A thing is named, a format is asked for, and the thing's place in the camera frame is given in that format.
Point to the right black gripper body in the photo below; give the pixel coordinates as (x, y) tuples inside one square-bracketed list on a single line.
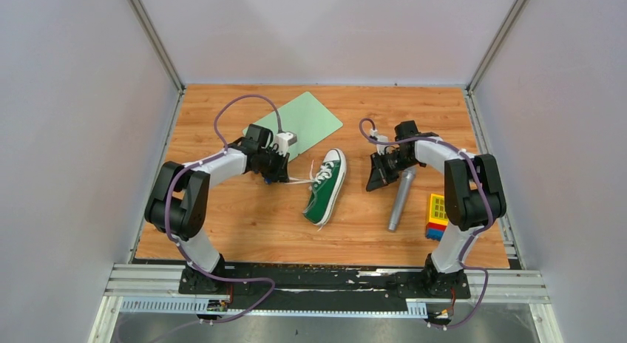
[(395, 163)]

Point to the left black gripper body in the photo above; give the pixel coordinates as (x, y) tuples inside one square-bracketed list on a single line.
[(270, 164)]

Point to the green canvas sneaker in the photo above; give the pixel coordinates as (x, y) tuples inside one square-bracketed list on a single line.
[(339, 156)]

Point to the white shoelace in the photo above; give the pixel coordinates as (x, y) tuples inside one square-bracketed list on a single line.
[(306, 179)]

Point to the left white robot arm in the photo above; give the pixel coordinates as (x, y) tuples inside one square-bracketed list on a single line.
[(177, 204)]

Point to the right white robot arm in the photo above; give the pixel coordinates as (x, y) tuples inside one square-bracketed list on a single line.
[(473, 195)]

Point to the silver microphone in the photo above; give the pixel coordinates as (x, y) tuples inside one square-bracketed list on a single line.
[(406, 180)]

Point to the yellow red blue block stack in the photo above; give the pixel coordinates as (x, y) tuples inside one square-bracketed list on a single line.
[(437, 220)]

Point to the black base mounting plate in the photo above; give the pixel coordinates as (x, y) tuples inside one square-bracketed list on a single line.
[(321, 288)]

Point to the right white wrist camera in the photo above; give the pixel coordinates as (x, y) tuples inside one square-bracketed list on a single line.
[(380, 141)]

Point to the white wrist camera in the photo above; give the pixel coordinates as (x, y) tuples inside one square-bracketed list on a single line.
[(282, 142), (380, 141)]

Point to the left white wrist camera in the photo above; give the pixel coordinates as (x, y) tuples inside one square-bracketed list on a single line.
[(282, 142)]

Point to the aluminium frame rail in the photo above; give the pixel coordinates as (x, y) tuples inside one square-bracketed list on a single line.
[(154, 288)]

